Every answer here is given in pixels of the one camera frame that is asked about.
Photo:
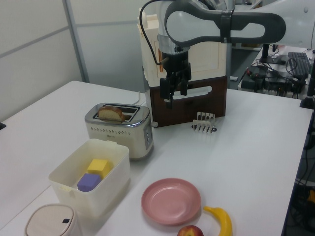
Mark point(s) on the pink plate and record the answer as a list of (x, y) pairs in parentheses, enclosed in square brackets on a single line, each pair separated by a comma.
[(169, 201)]

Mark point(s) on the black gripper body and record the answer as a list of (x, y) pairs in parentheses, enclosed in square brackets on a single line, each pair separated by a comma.
[(176, 62)]

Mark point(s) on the black clamp pole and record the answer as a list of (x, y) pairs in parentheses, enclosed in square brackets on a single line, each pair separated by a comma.
[(309, 96)]

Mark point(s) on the cream bread box cabinet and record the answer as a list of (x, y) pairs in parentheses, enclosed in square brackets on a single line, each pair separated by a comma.
[(204, 59)]

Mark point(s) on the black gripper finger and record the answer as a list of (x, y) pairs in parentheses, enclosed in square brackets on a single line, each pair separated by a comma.
[(167, 88), (183, 84)]

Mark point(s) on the grey metal partition post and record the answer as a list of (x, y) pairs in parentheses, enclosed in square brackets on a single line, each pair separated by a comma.
[(77, 41)]

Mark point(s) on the yellow banana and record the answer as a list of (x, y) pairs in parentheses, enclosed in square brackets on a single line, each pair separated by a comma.
[(225, 218)]

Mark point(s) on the cream lidded canister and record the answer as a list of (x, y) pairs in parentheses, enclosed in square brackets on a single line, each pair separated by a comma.
[(49, 222)]

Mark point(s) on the white plastic container box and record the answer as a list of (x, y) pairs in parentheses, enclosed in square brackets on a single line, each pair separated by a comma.
[(98, 194)]

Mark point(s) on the cream chrome toaster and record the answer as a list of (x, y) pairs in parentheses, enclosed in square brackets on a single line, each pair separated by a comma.
[(118, 137)]

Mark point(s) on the brown bread slice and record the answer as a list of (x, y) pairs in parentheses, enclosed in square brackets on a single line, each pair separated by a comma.
[(110, 113)]

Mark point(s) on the purple cube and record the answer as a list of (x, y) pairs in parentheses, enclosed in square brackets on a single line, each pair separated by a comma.
[(87, 182)]

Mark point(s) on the red apple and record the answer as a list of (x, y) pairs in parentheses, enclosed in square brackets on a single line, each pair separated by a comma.
[(190, 231)]

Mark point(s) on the black monitor stand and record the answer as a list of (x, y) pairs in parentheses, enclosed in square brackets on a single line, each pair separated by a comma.
[(273, 59)]

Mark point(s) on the silver metal toast rack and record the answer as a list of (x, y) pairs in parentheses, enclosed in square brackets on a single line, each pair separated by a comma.
[(205, 120)]

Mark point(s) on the yellow cube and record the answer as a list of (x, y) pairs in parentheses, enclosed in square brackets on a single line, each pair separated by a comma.
[(97, 166)]

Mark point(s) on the black computer keyboard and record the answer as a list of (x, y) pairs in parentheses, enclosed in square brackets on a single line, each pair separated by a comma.
[(299, 62)]

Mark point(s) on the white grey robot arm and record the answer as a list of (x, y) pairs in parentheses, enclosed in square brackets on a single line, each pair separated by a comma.
[(197, 22)]

